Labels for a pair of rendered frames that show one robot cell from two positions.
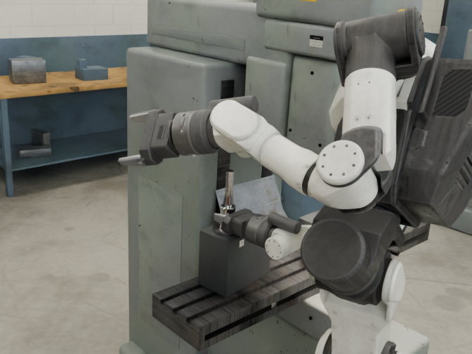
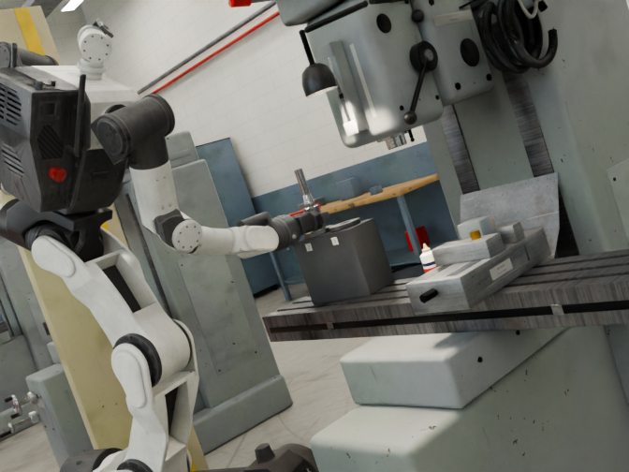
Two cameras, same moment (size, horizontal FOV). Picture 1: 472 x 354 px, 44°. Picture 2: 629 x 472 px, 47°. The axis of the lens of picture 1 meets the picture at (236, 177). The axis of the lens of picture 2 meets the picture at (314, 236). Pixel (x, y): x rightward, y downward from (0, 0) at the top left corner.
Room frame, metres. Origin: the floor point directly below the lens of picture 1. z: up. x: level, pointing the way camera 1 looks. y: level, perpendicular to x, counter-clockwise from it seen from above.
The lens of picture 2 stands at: (1.79, -2.06, 1.29)
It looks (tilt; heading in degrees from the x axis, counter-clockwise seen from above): 5 degrees down; 94
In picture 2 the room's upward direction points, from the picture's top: 19 degrees counter-clockwise
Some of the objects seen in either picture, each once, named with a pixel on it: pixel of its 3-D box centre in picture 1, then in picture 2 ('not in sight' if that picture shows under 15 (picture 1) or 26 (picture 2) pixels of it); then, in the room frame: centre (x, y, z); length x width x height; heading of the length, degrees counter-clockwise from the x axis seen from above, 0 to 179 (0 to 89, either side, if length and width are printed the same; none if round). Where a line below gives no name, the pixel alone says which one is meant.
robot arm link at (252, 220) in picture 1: (250, 227); (293, 228); (1.59, -0.05, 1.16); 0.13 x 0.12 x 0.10; 139
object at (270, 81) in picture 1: (286, 93); (424, 57); (2.06, -0.16, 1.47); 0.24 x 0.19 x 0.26; 134
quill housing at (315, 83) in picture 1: (327, 104); (373, 69); (1.92, -0.29, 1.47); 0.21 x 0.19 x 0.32; 134
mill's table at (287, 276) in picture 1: (312, 262); (446, 301); (1.91, -0.29, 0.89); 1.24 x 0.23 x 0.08; 134
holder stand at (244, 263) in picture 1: (236, 251); (342, 259); (1.69, -0.01, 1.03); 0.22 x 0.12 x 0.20; 141
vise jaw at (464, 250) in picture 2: not in sight; (467, 249); (1.98, -0.44, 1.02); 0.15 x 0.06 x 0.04; 136
